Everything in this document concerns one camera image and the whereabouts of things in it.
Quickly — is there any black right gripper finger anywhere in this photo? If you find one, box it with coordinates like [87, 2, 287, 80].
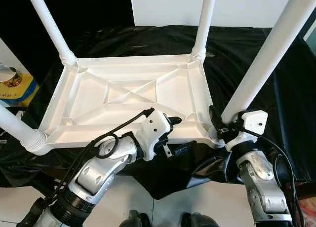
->
[209, 106, 223, 130]

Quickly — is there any white plastic table leg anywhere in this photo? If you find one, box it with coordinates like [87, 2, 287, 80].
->
[0, 101, 47, 153]
[190, 0, 218, 62]
[25, 0, 77, 66]
[221, 0, 316, 124]

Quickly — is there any grey robot right leg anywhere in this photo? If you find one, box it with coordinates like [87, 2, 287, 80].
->
[180, 212, 220, 227]

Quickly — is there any grey robot leg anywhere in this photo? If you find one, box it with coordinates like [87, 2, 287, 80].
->
[121, 210, 151, 227]
[180, 212, 220, 227]

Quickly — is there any black plastic table cover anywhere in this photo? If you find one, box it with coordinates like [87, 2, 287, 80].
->
[0, 25, 316, 200]

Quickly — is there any grey robot left leg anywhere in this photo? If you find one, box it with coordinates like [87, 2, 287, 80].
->
[121, 210, 151, 227]

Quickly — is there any red patterned bag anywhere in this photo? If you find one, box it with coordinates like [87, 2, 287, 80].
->
[296, 197, 316, 227]

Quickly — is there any yellow and blue box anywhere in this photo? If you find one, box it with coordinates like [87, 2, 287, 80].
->
[0, 72, 40, 107]

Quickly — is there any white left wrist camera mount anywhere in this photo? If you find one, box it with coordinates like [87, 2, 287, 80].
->
[136, 110, 173, 161]

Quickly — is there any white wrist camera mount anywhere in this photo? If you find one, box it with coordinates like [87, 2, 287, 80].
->
[136, 110, 173, 161]
[226, 110, 269, 151]

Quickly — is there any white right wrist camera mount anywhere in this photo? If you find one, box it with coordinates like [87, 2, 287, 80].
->
[226, 110, 269, 151]

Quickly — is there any dark grey vertical post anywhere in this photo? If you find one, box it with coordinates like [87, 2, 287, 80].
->
[301, 10, 316, 40]

